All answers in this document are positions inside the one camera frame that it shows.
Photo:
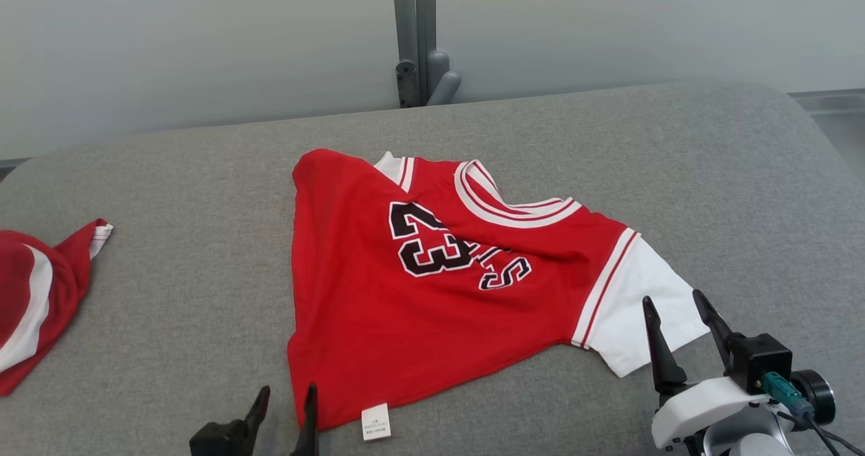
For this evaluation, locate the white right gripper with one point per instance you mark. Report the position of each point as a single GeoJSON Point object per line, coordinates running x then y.
{"type": "Point", "coordinates": [703, 409]}

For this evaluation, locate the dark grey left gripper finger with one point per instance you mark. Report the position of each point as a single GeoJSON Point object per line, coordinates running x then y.
{"type": "Point", "coordinates": [310, 429]}
{"type": "Point", "coordinates": [259, 412]}

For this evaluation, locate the red basketball jersey white sleeves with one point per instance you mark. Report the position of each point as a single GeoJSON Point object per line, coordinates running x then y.
{"type": "Point", "coordinates": [378, 321]}

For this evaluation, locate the red shorts white side stripe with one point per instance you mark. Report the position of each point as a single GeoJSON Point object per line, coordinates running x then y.
{"type": "Point", "coordinates": [40, 294]}

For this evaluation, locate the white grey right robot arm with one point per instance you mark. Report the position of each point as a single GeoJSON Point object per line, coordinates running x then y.
{"type": "Point", "coordinates": [743, 439]}

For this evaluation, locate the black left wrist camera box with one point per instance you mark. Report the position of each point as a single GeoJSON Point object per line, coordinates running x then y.
{"type": "Point", "coordinates": [216, 440]}

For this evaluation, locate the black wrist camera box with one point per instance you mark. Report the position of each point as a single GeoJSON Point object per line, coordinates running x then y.
{"type": "Point", "coordinates": [216, 440]}
{"type": "Point", "coordinates": [760, 361]}

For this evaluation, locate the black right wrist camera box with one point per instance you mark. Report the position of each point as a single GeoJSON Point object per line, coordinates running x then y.
{"type": "Point", "coordinates": [760, 361]}

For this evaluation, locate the teal right camera connector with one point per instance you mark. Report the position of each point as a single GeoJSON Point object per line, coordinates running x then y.
{"type": "Point", "coordinates": [784, 392]}

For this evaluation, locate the grey metal floor rail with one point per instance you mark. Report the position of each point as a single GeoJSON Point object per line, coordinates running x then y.
{"type": "Point", "coordinates": [831, 101]}

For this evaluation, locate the grey cylindrical post foot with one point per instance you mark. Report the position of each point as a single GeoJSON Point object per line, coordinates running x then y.
{"type": "Point", "coordinates": [442, 78]}

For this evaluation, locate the grey metal upright post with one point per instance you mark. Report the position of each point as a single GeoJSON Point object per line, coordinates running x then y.
{"type": "Point", "coordinates": [412, 30]}

